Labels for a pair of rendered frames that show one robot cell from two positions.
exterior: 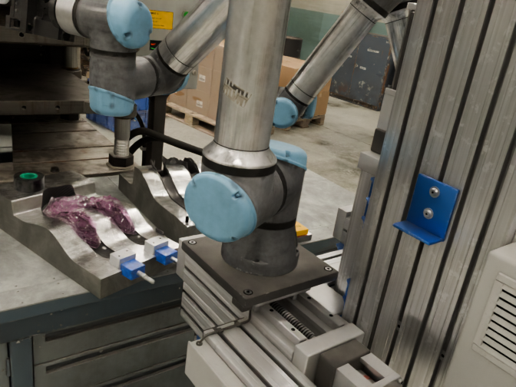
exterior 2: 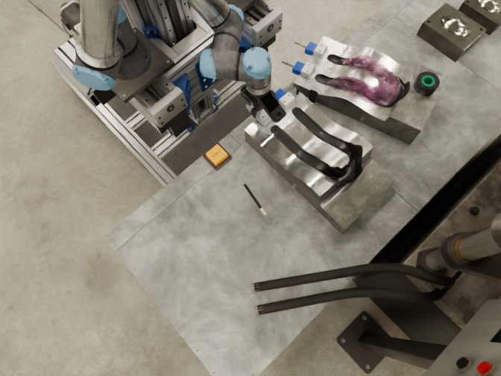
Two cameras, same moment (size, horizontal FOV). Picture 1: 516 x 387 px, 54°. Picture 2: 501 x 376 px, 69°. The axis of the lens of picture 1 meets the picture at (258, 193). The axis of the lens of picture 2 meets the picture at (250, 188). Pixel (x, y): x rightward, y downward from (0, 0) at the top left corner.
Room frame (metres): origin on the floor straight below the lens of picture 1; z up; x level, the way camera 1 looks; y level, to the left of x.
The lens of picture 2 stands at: (2.06, 0.01, 2.06)
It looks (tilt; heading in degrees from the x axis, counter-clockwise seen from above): 70 degrees down; 183
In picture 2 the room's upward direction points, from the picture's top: 8 degrees counter-clockwise
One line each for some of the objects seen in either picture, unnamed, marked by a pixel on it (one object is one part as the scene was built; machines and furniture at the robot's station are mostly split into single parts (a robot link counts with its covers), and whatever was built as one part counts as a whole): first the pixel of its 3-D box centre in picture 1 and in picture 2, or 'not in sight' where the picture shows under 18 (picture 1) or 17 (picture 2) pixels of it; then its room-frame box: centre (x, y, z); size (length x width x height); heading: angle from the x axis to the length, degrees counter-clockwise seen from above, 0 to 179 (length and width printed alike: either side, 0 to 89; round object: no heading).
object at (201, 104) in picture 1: (219, 83); not in sight; (5.83, 0.62, 0.47); 1.22 x 0.80 x 0.94; 47
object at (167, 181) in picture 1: (186, 182); (318, 144); (1.51, 0.23, 0.92); 0.35 x 0.16 x 0.09; 38
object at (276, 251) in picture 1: (262, 233); not in sight; (0.87, -0.02, 1.09); 0.15 x 0.15 x 0.10
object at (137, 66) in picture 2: not in sight; (124, 52); (1.19, -0.40, 1.09); 0.15 x 0.15 x 0.10
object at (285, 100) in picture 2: not in sight; (277, 95); (1.28, 0.11, 0.89); 0.13 x 0.05 x 0.05; 38
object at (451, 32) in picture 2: not in sight; (450, 32); (1.01, 0.85, 0.84); 0.20 x 0.15 x 0.07; 38
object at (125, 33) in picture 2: not in sight; (109, 27); (1.20, -0.40, 1.20); 0.13 x 0.12 x 0.14; 168
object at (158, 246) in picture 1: (168, 256); (297, 67); (1.13, 0.20, 0.86); 0.13 x 0.05 x 0.05; 56
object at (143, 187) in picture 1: (186, 194); (317, 154); (1.53, 0.23, 0.87); 0.50 x 0.26 x 0.14; 38
